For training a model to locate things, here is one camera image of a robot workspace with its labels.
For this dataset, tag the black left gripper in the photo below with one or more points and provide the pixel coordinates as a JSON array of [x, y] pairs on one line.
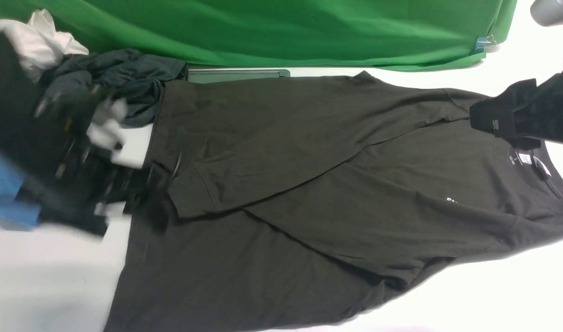
[[68, 178]]

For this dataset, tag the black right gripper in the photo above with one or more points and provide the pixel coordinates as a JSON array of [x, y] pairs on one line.
[[539, 114]]

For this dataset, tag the dark gray long-sleeve top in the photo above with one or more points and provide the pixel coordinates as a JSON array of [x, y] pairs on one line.
[[304, 201]]

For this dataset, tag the blue crumpled garment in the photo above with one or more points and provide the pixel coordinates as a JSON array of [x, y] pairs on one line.
[[15, 212]]

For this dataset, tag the blue binder clip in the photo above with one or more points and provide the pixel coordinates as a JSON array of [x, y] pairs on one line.
[[484, 44]]

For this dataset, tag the dark teal crumpled garment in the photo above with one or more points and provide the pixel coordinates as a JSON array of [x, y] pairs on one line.
[[132, 75]]

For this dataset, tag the white crumpled garment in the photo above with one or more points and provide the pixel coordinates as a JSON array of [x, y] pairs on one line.
[[40, 46]]

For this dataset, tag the green backdrop cloth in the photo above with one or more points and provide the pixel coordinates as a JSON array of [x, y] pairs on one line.
[[402, 35]]

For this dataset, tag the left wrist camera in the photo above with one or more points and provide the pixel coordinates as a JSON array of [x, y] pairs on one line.
[[127, 146]]

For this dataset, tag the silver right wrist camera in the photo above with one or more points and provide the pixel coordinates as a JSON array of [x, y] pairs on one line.
[[547, 13]]

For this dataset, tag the metal table cable hatch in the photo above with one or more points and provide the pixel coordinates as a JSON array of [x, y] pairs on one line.
[[206, 76]]

